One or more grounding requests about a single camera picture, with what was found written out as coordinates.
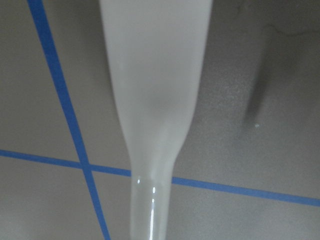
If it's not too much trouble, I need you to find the wooden hand brush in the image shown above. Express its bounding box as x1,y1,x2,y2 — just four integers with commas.
99,0,213,240

